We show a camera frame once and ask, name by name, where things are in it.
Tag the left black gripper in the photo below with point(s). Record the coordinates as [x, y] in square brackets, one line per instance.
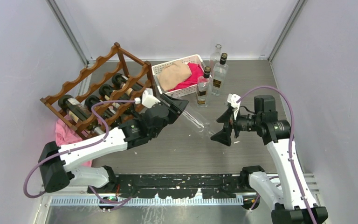
[176, 107]

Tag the clear bottle black cap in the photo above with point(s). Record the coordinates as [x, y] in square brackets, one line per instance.
[219, 74]
[203, 87]

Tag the brown wooden wine rack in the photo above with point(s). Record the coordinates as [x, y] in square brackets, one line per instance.
[144, 78]

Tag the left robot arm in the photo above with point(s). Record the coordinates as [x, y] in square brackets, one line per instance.
[61, 166]

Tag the beige cloth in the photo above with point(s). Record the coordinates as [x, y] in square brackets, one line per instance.
[173, 74]

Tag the white plastic basket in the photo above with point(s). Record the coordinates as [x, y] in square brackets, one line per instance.
[189, 89]

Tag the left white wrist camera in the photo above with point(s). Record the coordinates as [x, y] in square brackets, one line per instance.
[147, 99]

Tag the rear clear bottle black cap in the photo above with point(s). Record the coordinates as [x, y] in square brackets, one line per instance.
[219, 74]

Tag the black-neck green wine bottle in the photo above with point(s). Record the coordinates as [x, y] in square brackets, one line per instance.
[106, 90]

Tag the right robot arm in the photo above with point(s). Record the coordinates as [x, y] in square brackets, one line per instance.
[292, 202]

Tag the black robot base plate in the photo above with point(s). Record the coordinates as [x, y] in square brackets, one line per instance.
[177, 186]

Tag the empty clear glass bottle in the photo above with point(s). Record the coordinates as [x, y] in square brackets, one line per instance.
[215, 56]

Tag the pink cloth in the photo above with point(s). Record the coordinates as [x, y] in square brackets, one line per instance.
[64, 135]

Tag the silver-neck dark wine bottle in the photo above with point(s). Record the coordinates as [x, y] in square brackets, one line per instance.
[110, 112]

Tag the clear drinking glass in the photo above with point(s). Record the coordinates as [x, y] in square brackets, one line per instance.
[197, 122]

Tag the magenta cloth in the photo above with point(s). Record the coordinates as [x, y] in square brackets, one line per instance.
[196, 72]

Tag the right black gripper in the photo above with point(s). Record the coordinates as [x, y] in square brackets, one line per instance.
[224, 136]

